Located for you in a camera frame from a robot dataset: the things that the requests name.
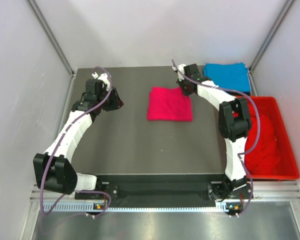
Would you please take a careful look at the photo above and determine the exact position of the pink t shirt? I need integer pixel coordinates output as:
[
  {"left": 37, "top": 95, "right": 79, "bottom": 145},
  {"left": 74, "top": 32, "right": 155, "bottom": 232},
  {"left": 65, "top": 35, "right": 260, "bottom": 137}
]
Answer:
[{"left": 146, "top": 86, "right": 193, "bottom": 122}]

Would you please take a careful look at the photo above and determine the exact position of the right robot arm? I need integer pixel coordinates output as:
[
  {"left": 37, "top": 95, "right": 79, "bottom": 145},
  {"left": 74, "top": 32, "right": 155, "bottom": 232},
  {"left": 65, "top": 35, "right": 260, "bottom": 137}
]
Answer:
[{"left": 172, "top": 64, "right": 252, "bottom": 202}]

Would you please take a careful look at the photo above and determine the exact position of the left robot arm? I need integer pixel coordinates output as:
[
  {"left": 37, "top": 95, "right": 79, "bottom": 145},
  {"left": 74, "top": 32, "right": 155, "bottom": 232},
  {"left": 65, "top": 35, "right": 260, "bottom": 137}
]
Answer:
[{"left": 33, "top": 73, "right": 124, "bottom": 199}]

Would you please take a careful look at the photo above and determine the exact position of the red t shirts pile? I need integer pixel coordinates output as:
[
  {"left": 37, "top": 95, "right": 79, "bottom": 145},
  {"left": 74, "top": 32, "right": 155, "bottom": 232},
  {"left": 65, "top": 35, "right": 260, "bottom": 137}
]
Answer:
[{"left": 244, "top": 106, "right": 281, "bottom": 176}]

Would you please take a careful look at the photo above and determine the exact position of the folded blue t shirt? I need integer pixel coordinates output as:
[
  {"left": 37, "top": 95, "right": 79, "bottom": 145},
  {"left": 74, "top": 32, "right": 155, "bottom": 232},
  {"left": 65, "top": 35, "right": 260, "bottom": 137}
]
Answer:
[{"left": 203, "top": 62, "right": 251, "bottom": 95}]

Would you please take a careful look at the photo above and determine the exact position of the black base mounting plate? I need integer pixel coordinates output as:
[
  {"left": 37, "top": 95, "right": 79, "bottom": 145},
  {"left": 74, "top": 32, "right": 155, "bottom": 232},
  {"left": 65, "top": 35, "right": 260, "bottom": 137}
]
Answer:
[{"left": 74, "top": 173, "right": 253, "bottom": 207}]

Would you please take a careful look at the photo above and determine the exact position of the red plastic bin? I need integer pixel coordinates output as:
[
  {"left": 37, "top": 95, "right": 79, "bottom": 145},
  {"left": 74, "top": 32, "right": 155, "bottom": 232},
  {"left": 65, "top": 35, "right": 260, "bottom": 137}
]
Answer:
[{"left": 251, "top": 96, "right": 300, "bottom": 181}]

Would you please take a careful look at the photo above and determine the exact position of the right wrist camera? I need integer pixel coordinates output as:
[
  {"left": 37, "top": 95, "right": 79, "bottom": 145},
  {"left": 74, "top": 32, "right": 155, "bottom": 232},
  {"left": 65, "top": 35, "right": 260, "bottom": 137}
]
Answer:
[{"left": 172, "top": 64, "right": 186, "bottom": 82}]

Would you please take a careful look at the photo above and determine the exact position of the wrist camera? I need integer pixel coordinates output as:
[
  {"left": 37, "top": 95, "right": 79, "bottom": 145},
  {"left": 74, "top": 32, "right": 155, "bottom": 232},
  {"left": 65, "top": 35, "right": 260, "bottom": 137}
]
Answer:
[
  {"left": 91, "top": 72, "right": 112, "bottom": 92},
  {"left": 172, "top": 64, "right": 186, "bottom": 82}
]

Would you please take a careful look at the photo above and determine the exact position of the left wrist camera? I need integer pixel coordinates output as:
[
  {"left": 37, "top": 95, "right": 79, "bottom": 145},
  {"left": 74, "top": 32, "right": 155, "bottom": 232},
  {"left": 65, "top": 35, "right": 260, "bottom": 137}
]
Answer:
[{"left": 91, "top": 72, "right": 112, "bottom": 92}]

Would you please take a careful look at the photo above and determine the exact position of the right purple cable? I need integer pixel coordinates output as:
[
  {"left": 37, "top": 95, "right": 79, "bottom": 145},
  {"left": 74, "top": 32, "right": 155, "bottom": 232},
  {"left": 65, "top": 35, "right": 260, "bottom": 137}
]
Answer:
[{"left": 171, "top": 59, "right": 263, "bottom": 217}]

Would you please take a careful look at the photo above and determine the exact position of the grey slotted cable duct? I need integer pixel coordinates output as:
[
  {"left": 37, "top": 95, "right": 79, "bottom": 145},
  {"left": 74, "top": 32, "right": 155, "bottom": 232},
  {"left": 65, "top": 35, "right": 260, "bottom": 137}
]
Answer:
[{"left": 52, "top": 201, "right": 240, "bottom": 213}]

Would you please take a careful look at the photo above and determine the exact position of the left aluminium frame post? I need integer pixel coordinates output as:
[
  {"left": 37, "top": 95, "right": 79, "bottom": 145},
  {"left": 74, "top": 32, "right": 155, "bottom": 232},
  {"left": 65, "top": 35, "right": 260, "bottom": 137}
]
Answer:
[{"left": 25, "top": 0, "right": 75, "bottom": 76}]

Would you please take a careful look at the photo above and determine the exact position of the aluminium frame post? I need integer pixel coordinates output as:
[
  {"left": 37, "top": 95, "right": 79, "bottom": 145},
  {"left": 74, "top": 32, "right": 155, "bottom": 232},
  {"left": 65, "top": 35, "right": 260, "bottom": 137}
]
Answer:
[
  {"left": 249, "top": 0, "right": 296, "bottom": 72},
  {"left": 25, "top": 0, "right": 75, "bottom": 76}
]

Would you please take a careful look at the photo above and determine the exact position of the right aluminium frame post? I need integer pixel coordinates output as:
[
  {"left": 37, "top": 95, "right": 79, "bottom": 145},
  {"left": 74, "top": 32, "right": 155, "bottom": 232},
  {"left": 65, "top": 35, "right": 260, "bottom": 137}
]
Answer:
[{"left": 249, "top": 0, "right": 296, "bottom": 72}]

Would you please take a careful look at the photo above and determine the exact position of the aluminium front rail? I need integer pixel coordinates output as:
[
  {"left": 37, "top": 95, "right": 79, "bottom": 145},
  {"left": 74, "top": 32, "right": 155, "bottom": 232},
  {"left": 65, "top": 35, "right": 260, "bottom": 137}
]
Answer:
[{"left": 29, "top": 181, "right": 300, "bottom": 202}]

